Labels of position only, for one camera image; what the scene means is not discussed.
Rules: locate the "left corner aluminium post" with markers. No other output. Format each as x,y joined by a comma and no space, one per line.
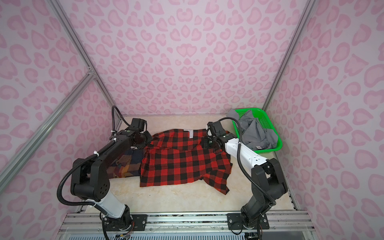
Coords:
80,48

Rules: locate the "right corner aluminium post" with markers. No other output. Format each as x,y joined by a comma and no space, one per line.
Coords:
308,11

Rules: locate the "aluminium frame diagonal bar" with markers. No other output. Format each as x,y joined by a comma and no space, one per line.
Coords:
29,148

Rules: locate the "green plastic basket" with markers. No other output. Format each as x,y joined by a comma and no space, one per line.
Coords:
266,123

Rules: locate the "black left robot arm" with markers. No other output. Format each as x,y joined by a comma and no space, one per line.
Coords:
90,181

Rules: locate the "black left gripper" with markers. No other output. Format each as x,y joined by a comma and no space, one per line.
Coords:
150,137

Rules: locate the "corner aluminium post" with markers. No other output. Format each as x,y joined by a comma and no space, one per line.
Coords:
308,11
80,48

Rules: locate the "grey shirt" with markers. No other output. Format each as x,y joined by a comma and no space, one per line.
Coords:
254,135

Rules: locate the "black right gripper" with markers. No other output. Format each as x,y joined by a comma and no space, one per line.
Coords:
204,142

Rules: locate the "folded brown plaid shirt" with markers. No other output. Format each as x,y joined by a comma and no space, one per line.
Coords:
126,165

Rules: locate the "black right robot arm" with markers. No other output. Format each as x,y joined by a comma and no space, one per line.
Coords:
266,176

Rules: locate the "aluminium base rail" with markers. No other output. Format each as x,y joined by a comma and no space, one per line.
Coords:
275,225

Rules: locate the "red black plaid shirt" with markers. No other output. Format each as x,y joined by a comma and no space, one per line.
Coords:
177,157

